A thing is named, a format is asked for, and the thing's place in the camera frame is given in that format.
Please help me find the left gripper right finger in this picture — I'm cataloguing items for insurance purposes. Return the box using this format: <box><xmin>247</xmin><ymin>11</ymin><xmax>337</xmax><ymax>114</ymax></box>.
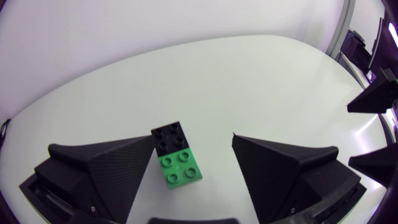
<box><xmin>231</xmin><ymin>133</ymin><xmax>362</xmax><ymax>224</ymax></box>

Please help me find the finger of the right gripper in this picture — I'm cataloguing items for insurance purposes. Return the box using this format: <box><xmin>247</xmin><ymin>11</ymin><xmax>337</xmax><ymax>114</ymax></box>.
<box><xmin>348</xmin><ymin>143</ymin><xmax>398</xmax><ymax>189</ymax></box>
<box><xmin>346</xmin><ymin>67</ymin><xmax>398</xmax><ymax>114</ymax></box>

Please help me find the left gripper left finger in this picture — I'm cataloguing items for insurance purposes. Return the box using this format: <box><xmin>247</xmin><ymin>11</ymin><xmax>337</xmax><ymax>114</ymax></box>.
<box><xmin>34</xmin><ymin>134</ymin><xmax>156</xmax><ymax>224</ymax></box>

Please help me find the black toy brick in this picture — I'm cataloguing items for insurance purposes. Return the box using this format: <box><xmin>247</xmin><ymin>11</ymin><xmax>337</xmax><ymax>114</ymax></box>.
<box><xmin>150</xmin><ymin>121</ymin><xmax>190</xmax><ymax>157</ymax></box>

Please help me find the green toy brick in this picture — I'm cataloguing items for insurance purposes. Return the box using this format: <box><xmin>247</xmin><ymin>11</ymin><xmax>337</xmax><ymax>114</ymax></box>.
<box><xmin>157</xmin><ymin>147</ymin><xmax>203</xmax><ymax>190</ymax></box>

